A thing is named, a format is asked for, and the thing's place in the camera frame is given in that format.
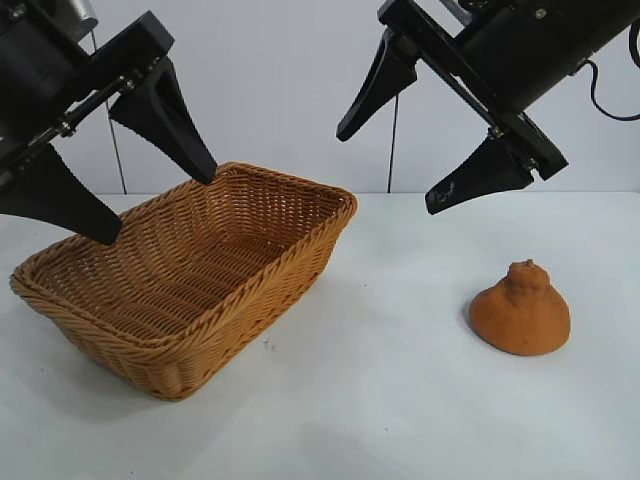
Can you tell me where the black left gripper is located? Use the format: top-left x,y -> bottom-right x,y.
0,0 -> 219,246

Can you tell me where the bumpy orange fruit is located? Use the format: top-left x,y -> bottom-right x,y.
468,258 -> 572,357

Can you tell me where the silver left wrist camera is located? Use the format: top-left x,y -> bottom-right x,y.
59,0 -> 99,37

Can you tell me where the woven wicker basket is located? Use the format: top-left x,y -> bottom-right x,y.
10,160 -> 360,401

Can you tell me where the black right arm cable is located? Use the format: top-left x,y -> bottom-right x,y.
582,29 -> 640,122

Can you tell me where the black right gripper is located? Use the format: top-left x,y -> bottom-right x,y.
335,0 -> 640,217

